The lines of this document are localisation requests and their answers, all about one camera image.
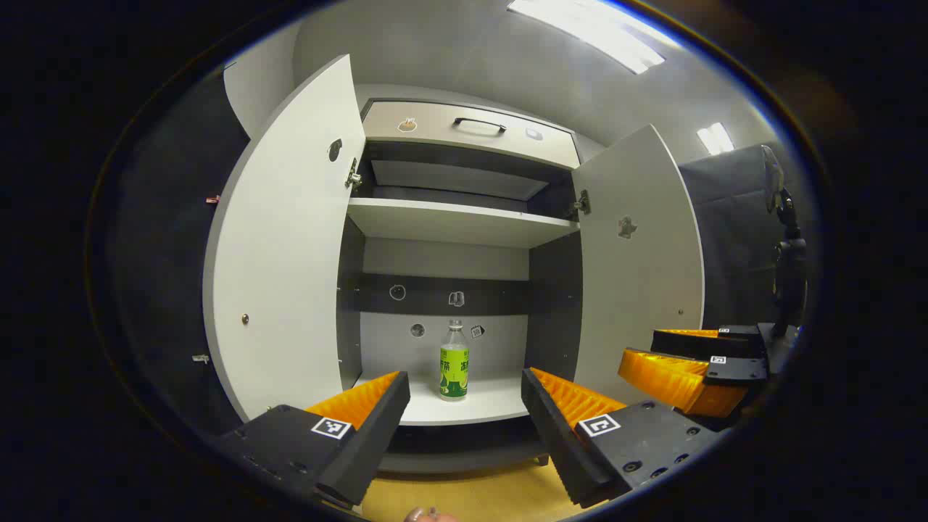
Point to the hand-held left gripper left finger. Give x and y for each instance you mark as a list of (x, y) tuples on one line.
[(377, 442)]

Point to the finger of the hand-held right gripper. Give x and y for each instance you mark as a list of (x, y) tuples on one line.
[(667, 380), (689, 343)]

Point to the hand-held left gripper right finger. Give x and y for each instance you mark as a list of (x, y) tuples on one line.
[(558, 442)]

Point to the cabinet door with square stickers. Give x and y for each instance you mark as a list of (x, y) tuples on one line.
[(638, 290)]

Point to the green label plastic bottle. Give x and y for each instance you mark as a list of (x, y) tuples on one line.
[(454, 370)]

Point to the cabinet door with heart sticker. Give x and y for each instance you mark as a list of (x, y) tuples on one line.
[(290, 275)]

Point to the white and grey cabinet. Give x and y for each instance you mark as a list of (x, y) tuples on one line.
[(449, 268)]

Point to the metal door hinge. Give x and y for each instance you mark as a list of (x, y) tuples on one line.
[(353, 175), (582, 202)]

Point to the white cabinet shelf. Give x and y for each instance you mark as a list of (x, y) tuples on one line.
[(457, 221)]

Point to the beige cabinet drawer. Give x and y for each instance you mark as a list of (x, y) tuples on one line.
[(471, 141)]

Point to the black backdrop cloth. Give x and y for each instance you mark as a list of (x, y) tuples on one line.
[(732, 232), (167, 275)]

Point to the small ceiling light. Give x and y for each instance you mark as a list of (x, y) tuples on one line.
[(715, 138)]

